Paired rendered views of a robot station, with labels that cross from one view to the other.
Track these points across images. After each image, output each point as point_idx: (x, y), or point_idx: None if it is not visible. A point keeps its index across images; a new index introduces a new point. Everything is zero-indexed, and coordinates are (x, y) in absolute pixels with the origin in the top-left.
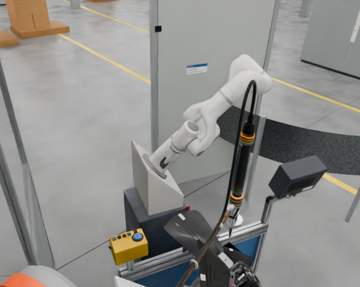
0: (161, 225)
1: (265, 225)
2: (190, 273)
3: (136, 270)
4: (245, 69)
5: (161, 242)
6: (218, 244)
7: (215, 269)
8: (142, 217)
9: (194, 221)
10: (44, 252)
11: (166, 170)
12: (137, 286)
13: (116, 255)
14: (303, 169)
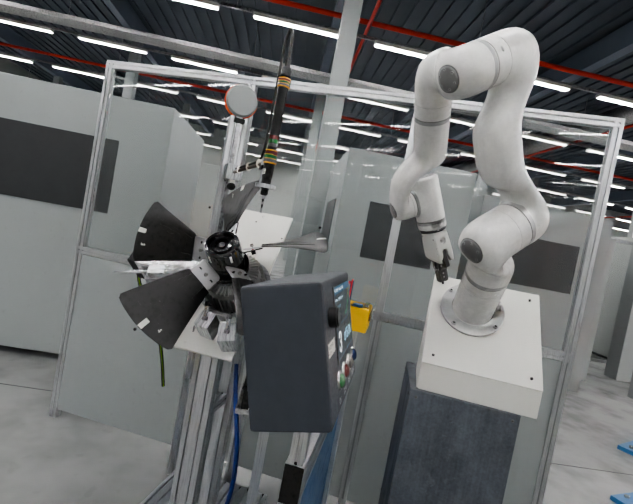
0: (403, 395)
1: (288, 457)
2: (245, 167)
3: None
4: None
5: (394, 441)
6: (271, 245)
7: (243, 198)
8: (415, 365)
9: (309, 242)
10: None
11: (508, 372)
12: (282, 234)
13: None
14: (295, 277)
